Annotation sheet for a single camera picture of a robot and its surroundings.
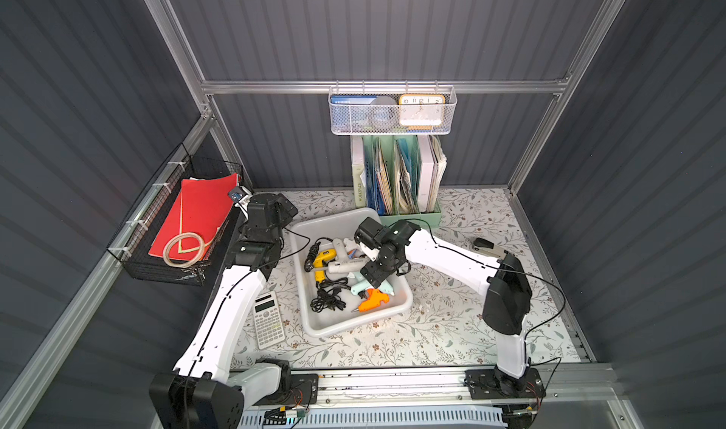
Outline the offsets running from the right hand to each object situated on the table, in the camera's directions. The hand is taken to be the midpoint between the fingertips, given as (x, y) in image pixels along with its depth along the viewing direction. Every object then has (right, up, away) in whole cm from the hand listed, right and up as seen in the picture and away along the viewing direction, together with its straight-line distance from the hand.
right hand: (384, 266), depth 84 cm
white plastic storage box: (-16, -13, +1) cm, 21 cm away
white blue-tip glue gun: (-13, 0, +7) cm, 15 cm away
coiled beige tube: (-50, +4, -18) cm, 53 cm away
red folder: (-49, +17, -10) cm, 53 cm away
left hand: (-32, +18, -10) cm, 38 cm away
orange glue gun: (-3, -11, +4) cm, 12 cm away
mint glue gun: (-7, -5, +2) cm, 9 cm away
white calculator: (-35, -17, -1) cm, 39 cm away
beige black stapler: (+37, +4, +15) cm, 40 cm away
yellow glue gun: (-21, +1, +12) cm, 24 cm away
